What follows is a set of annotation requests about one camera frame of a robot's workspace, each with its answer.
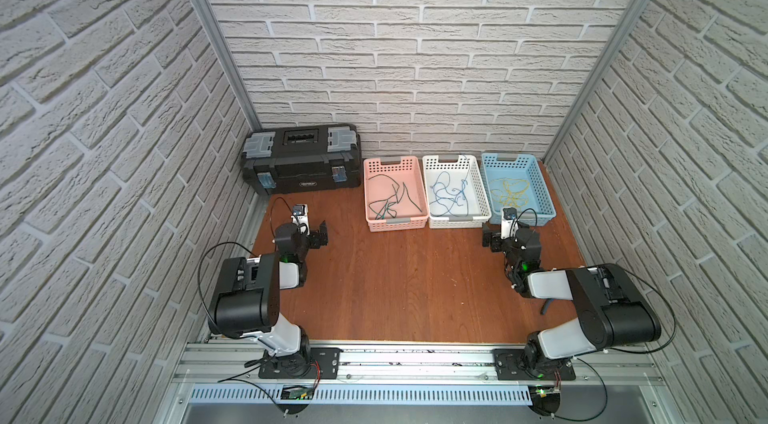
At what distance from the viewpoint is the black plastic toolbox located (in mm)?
988

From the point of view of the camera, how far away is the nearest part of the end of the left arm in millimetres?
725

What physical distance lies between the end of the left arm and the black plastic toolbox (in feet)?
0.61
